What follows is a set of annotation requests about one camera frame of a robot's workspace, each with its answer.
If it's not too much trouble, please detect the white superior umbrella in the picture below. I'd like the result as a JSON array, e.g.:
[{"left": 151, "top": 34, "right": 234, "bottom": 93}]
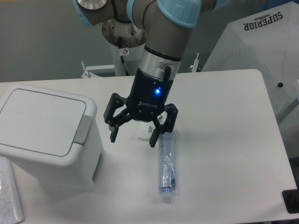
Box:
[{"left": 202, "top": 1, "right": 299, "bottom": 117}]

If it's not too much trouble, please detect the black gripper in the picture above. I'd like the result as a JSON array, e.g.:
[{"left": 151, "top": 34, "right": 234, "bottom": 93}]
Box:
[{"left": 104, "top": 69, "right": 179, "bottom": 148}]

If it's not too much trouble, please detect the black device at edge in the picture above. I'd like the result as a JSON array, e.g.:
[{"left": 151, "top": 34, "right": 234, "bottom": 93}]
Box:
[{"left": 282, "top": 189, "right": 299, "bottom": 214}]

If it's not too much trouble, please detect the crumpled white plastic wrapper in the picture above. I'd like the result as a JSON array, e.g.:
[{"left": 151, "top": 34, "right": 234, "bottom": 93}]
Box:
[{"left": 137, "top": 112, "right": 167, "bottom": 141}]

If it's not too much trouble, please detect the white metal mounting bracket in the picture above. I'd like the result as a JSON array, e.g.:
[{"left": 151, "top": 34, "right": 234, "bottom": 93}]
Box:
[{"left": 81, "top": 60, "right": 136, "bottom": 78}]

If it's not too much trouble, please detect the black pedestal cable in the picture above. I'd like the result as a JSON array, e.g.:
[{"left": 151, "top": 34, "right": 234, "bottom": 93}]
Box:
[{"left": 118, "top": 36, "right": 130, "bottom": 77}]

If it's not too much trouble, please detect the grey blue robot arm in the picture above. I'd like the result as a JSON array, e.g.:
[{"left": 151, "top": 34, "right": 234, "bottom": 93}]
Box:
[{"left": 73, "top": 0, "right": 227, "bottom": 147}]

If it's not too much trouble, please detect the white lidded trash can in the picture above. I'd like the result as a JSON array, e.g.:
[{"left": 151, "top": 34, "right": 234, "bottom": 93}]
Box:
[{"left": 0, "top": 84, "right": 103, "bottom": 191}]

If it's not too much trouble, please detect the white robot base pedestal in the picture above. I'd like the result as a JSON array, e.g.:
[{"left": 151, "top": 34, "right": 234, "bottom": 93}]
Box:
[{"left": 110, "top": 44, "right": 145, "bottom": 72}]

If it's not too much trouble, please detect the crushed clear plastic bottle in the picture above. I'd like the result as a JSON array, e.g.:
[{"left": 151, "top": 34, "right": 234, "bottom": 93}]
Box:
[{"left": 158, "top": 131, "right": 177, "bottom": 198}]

